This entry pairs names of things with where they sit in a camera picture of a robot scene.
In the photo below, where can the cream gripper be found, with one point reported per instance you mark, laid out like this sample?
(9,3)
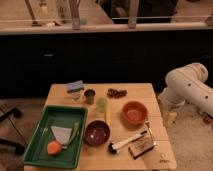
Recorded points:
(169,118)

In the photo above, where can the dark grape bunch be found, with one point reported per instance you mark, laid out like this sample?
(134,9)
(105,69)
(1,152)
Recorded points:
(114,93)

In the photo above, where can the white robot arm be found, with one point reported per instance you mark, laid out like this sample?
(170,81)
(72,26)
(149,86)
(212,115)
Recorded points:
(183,84)

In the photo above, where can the orange bowl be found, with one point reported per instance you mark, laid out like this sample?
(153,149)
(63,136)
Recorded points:
(134,113)

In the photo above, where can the purple bowl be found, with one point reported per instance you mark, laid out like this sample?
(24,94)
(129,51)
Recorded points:
(96,133)

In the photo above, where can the silver metal spoon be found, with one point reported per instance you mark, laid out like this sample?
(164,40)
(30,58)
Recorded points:
(151,133)

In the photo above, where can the wooden block with black base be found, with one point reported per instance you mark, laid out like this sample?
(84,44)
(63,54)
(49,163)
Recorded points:
(140,147)

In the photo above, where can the green cup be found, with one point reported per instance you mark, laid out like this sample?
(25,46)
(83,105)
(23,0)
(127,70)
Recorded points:
(101,104)

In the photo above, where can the dark metal cup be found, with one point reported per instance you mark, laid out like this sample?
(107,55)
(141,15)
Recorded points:
(89,95)

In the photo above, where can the green utensil in tray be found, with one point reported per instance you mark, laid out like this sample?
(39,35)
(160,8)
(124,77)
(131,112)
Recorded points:
(73,135)

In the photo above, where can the clear glass jar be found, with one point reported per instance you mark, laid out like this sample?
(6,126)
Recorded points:
(76,96)

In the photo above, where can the blue sponge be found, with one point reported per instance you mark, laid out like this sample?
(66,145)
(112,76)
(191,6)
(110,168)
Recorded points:
(75,86)

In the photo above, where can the green plastic tray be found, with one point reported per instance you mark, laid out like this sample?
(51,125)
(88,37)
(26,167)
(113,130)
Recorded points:
(62,124)

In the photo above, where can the orange carrot toy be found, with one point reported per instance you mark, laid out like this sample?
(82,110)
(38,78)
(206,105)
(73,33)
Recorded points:
(54,148)

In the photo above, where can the white handled black brush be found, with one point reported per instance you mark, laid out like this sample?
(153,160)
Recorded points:
(114,147)

